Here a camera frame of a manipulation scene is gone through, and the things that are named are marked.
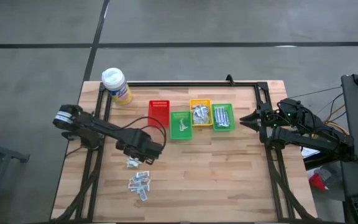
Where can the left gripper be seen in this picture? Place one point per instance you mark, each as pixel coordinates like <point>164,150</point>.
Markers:
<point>135,143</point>

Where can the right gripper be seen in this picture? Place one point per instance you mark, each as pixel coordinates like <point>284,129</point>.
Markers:
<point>267,119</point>

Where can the blue striped bandage packet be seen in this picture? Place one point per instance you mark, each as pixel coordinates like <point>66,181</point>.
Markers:
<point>227,125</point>
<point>221,115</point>

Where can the red white packet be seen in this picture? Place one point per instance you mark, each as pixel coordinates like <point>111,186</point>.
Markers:
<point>133,186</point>
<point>142,174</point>
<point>142,195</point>
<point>145,188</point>
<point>146,181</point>
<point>135,180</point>

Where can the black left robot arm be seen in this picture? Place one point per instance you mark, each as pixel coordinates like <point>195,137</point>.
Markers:
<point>95,124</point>

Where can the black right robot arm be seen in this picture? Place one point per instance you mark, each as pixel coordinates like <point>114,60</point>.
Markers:
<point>315,137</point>

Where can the green plastic basket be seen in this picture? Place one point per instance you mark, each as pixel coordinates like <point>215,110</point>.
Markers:
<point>231,109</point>
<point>176,132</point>

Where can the red plastic basket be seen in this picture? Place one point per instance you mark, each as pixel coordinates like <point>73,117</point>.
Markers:
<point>158,119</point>

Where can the yellow plastic basket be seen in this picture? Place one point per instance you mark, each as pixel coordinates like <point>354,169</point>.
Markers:
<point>194,102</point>

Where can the Lysol wipes canister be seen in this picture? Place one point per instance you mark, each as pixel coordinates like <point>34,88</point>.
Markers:
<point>117,85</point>

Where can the white paper sheet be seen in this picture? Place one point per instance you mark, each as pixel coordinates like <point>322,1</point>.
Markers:
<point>309,152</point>

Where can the black cart bar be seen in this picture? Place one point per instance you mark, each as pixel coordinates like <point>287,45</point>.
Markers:
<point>315,163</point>

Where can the red cloth object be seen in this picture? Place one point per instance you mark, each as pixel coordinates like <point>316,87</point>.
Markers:
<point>317,182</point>

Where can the black frame bracket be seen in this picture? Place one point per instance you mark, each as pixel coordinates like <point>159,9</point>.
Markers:
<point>229,79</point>

